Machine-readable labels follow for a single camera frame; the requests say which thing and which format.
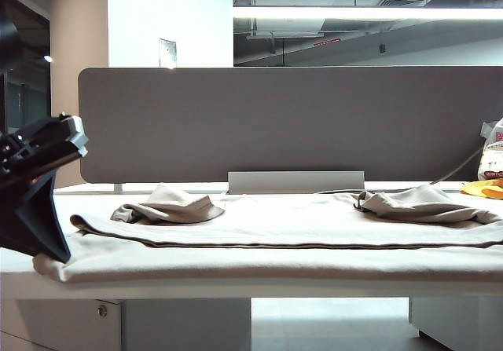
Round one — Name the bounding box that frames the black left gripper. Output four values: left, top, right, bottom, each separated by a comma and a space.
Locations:
0, 113, 90, 265

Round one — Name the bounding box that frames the beige T-shirt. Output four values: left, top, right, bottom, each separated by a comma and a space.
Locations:
33, 183, 503, 285

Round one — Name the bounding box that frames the dark glass door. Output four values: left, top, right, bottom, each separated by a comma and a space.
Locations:
0, 0, 52, 134

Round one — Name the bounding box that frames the grey fabric desk divider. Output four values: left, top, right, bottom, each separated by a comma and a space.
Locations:
77, 66, 503, 185

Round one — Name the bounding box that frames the long ceiling light strip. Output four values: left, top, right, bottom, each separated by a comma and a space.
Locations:
233, 6, 503, 22

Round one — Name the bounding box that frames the white side cabinet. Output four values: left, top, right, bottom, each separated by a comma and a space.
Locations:
408, 296, 503, 351

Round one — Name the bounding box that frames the yellow cloth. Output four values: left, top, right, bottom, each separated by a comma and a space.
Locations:
460, 177, 503, 201

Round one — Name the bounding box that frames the printed plastic snack bag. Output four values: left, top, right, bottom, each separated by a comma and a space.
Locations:
477, 117, 503, 181

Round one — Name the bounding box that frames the silver wall plate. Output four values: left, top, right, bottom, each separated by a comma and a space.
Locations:
159, 38, 178, 69

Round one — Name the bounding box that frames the grey metal cable tray flap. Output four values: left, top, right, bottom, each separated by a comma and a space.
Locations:
227, 170, 366, 196

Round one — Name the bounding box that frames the grey cable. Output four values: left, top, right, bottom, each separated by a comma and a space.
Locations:
430, 146, 484, 188

